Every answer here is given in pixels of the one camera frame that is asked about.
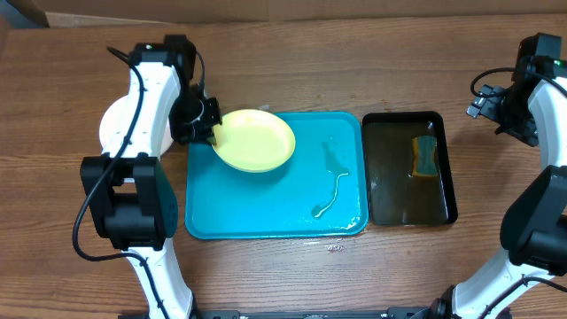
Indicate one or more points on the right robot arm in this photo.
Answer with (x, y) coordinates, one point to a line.
(533, 231)

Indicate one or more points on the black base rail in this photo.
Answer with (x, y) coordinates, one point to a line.
(390, 313)

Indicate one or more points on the white plate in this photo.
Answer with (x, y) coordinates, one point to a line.
(111, 120)

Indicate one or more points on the black water tray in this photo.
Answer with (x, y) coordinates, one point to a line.
(396, 198)

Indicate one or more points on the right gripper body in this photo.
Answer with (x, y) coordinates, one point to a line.
(503, 111)

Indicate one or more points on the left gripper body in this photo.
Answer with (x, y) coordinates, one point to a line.
(194, 119)

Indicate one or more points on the yellow plate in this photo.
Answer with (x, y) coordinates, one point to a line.
(253, 141)

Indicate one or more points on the teal plastic tray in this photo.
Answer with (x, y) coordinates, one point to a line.
(320, 191)

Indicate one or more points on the yellow green sponge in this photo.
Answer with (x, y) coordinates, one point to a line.
(424, 156)

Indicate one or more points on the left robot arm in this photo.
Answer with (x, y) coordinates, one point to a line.
(130, 211)

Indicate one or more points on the brown cardboard backdrop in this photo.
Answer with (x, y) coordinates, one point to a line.
(43, 12)

